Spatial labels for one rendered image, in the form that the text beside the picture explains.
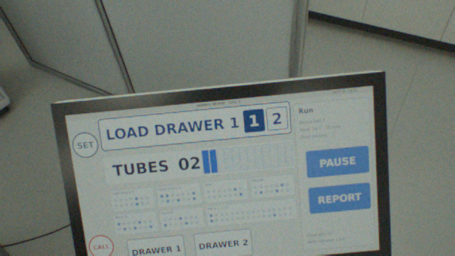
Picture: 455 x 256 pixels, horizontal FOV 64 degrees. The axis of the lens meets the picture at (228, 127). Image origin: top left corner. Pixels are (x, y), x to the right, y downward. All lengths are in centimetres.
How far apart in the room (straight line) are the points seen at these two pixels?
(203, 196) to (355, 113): 27
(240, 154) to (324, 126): 14
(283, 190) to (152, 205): 21
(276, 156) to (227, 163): 8
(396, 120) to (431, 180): 40
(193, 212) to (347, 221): 25
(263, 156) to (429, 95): 196
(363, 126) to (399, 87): 186
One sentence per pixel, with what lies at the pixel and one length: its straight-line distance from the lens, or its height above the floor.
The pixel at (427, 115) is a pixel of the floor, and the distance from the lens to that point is 235.
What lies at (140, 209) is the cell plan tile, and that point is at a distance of 62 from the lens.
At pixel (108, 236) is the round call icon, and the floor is 103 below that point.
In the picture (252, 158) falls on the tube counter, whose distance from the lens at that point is 58.
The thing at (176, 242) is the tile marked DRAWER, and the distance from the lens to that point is 63.
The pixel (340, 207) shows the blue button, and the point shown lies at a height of 104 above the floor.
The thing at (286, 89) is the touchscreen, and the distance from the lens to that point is 57.
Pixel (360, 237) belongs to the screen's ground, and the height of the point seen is 100.
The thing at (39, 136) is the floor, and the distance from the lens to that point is 244.
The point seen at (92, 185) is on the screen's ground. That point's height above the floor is 109.
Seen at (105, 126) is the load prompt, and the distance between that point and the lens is 60.
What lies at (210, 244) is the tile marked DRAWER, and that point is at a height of 101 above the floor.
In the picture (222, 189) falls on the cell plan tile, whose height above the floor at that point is 107.
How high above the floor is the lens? 158
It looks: 48 degrees down
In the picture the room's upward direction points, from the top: 6 degrees counter-clockwise
